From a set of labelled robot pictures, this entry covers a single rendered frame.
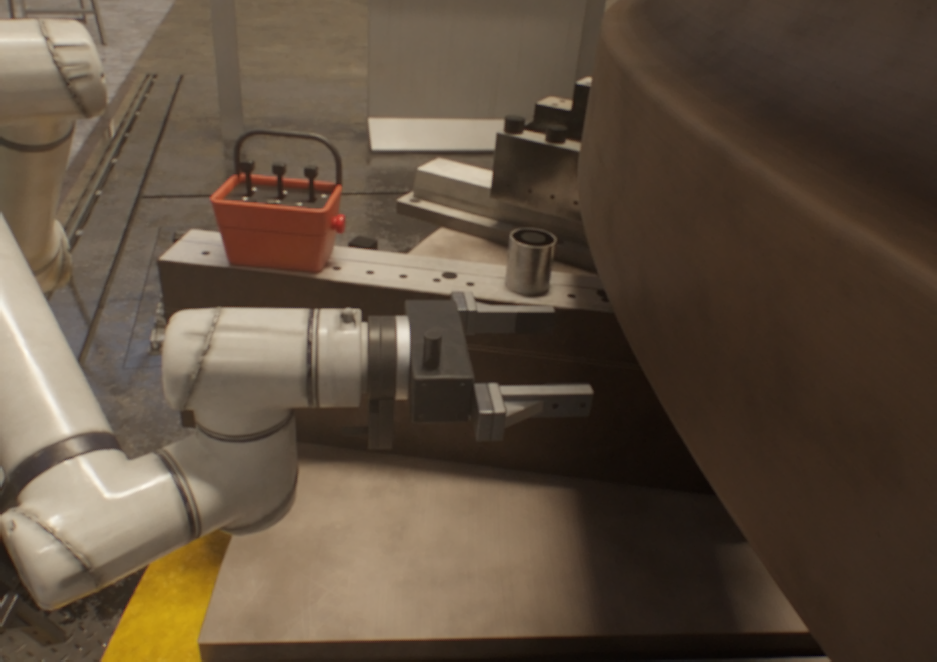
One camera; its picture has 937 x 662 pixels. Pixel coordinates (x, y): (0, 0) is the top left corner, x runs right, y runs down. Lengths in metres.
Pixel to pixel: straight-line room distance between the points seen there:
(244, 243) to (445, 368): 0.74
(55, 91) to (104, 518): 0.54
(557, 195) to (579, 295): 0.95
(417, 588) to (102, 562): 0.67
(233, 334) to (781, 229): 0.43
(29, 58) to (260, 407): 0.54
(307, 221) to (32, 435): 0.66
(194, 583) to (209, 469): 1.02
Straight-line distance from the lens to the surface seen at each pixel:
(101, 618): 1.68
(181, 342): 0.62
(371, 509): 1.34
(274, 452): 0.67
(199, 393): 0.63
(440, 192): 2.47
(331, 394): 0.61
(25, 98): 1.00
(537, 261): 1.21
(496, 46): 4.35
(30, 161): 1.12
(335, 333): 0.61
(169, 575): 1.71
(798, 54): 0.79
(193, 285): 1.35
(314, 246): 1.24
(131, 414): 2.14
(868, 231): 0.50
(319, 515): 1.33
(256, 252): 1.28
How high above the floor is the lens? 1.27
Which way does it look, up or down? 30 degrees down
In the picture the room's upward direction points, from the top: 5 degrees clockwise
